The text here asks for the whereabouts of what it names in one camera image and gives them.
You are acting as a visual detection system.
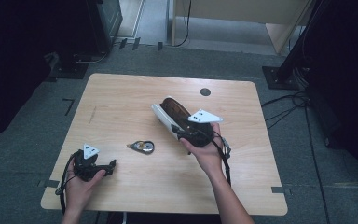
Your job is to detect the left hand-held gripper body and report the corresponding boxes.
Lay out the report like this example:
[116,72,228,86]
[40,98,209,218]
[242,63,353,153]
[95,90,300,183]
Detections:
[73,143,108,182]

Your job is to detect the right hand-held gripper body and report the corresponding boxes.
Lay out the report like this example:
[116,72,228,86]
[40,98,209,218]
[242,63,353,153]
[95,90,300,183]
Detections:
[180,108,224,148]

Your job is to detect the grey correction tape dispenser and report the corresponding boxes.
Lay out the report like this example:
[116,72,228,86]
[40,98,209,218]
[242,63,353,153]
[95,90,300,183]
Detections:
[126,140,156,155]

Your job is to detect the person's right hand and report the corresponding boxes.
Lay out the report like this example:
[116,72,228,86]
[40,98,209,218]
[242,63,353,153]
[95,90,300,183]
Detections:
[179,122,227,182]

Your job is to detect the person's left hand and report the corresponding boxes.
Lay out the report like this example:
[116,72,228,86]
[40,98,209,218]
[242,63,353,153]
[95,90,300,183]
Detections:
[63,160,107,215]

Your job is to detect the black metal stand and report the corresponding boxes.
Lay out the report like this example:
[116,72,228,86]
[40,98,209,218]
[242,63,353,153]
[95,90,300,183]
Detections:
[262,0,325,91]

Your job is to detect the light wooden desk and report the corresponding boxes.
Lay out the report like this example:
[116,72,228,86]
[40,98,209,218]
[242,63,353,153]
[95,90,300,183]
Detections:
[171,0,312,56]

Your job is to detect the dark curtain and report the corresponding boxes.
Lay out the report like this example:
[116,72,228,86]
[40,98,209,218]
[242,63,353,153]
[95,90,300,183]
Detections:
[304,0,358,194]
[0,0,91,147]

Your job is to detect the black cabinet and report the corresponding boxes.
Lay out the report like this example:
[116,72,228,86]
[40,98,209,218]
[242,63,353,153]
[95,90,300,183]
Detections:
[86,0,124,54]

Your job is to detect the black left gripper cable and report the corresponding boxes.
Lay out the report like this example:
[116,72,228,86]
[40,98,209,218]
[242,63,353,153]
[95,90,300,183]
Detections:
[54,151,77,216]

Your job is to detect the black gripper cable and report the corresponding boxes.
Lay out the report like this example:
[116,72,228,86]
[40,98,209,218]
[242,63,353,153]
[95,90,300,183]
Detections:
[212,130,233,188]
[54,151,77,216]

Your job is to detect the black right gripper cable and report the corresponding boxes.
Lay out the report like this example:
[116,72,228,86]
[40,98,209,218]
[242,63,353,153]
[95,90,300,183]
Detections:
[212,130,233,188]

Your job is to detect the black floor cables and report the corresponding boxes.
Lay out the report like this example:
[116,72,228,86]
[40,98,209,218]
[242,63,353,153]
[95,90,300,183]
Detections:
[260,91,312,131]

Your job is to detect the black stand base plate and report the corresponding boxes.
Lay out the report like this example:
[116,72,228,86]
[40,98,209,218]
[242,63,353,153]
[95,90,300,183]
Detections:
[48,51,90,80]

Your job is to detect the black hanging cable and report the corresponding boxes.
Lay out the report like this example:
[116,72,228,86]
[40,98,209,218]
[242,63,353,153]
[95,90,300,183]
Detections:
[172,0,193,48]

